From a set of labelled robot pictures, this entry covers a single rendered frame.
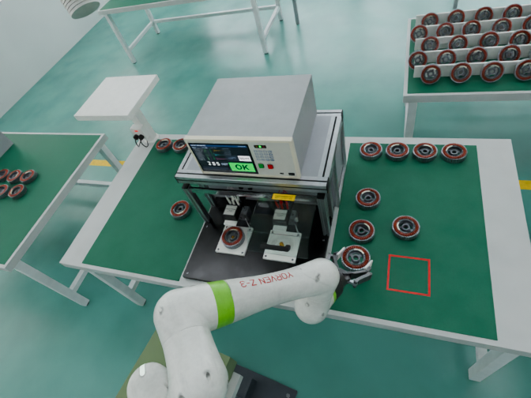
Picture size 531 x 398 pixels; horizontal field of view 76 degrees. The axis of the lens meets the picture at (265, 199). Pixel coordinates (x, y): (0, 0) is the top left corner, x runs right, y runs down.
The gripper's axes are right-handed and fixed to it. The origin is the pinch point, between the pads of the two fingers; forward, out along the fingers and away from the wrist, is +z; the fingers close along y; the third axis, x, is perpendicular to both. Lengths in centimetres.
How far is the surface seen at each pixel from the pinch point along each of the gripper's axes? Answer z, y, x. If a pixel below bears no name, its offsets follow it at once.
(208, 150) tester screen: -22, -60, 33
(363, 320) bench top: -8.5, 11.7, -18.6
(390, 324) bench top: -5.5, 20.8, -16.8
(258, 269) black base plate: -13.1, -36.5, -19.0
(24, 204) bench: -46, -205, -42
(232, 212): -10, -57, 1
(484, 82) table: 124, 10, 61
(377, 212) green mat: 32.2, -4.7, 6.1
